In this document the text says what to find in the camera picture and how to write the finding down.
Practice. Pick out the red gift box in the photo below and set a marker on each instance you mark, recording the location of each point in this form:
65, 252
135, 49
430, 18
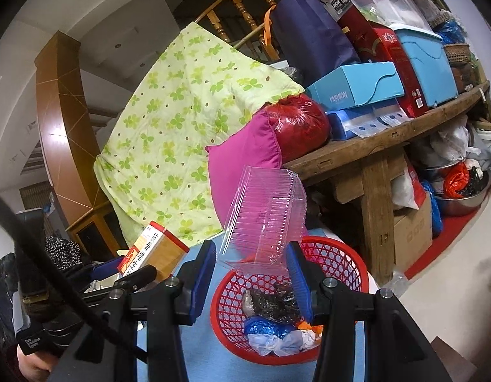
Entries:
384, 55

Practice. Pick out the blue dotted package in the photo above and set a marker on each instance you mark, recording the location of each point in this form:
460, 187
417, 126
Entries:
356, 123

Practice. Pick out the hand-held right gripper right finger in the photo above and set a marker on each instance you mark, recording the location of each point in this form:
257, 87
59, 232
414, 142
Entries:
303, 282

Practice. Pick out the full red plastic bag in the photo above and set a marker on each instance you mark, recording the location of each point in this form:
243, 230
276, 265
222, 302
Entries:
301, 127

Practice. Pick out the long blue plastic bag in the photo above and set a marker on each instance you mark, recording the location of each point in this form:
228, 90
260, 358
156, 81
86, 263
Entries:
432, 211

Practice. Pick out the pink pillow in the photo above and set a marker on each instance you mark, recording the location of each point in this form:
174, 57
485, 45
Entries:
237, 167

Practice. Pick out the black dotted cloth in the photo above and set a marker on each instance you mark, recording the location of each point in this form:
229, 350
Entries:
62, 250

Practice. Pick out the green clover print quilt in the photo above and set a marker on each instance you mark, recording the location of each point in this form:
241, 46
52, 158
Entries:
169, 127

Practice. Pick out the navy fabric bag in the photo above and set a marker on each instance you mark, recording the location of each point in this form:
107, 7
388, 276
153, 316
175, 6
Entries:
313, 39

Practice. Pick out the wooden stair railing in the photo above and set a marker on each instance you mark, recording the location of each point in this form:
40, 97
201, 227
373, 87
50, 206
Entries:
241, 8

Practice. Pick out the small black plastic bag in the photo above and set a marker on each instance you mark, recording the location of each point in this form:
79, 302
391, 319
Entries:
476, 181

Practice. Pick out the brown woven basket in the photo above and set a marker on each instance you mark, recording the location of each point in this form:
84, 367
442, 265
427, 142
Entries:
457, 53

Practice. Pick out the white knotted plastic bag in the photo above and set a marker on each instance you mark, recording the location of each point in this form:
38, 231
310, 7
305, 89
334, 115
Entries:
285, 344

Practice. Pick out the blue blanket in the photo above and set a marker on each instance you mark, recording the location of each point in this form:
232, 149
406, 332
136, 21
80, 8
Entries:
201, 350

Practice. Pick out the light blue cardboard box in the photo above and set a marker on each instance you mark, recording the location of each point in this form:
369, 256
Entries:
348, 87

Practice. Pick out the person's left hand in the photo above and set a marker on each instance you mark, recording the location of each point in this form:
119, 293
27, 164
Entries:
30, 368

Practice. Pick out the steel basin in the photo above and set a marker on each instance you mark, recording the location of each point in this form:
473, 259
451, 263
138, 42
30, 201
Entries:
464, 205

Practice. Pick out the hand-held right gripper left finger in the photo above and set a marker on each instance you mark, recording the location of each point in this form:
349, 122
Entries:
203, 282

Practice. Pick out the light blue storage bin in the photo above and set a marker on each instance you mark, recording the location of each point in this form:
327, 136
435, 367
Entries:
424, 67

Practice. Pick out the red floor mat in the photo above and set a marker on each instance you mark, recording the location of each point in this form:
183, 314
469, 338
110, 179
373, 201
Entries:
440, 246

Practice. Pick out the red mesh basket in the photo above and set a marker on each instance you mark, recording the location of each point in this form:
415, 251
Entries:
350, 264

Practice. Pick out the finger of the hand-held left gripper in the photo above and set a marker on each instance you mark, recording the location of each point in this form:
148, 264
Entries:
134, 280
104, 270

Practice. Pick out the clear plastic clamshell container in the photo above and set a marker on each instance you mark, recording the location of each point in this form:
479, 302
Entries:
265, 215

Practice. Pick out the small orange cardboard box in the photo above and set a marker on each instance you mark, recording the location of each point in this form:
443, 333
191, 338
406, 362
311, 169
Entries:
158, 246

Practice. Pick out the white sack red print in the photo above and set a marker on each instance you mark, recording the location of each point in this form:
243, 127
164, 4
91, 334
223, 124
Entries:
404, 187

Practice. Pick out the small red plastic bag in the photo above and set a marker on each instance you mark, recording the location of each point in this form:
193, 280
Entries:
456, 181

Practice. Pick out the closed brown cardboard box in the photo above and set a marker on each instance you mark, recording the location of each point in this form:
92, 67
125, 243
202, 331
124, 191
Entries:
412, 234

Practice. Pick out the bunched blue plastic bag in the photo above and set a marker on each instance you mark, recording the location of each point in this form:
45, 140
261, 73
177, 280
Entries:
450, 32

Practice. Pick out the large white plastic bag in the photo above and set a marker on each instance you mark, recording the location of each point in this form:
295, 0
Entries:
452, 139

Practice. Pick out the wooden bench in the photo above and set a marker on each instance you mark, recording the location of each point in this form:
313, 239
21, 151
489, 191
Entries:
368, 147

